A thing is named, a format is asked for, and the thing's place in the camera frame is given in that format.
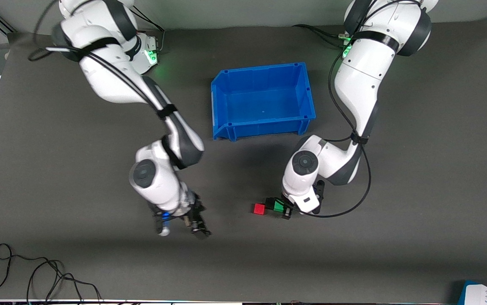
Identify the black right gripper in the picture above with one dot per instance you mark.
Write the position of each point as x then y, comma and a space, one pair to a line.
194, 213

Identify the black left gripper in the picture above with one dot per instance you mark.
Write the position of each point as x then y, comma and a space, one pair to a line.
286, 208

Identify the green cube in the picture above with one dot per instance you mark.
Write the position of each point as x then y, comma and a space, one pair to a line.
279, 206

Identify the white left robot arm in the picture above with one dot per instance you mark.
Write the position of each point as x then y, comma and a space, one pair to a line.
362, 76

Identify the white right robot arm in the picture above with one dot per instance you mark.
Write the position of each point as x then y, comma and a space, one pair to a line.
112, 84

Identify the red cube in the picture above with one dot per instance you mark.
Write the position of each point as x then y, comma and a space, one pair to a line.
259, 209

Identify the blue plastic bin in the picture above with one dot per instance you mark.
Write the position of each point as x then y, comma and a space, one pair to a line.
264, 106

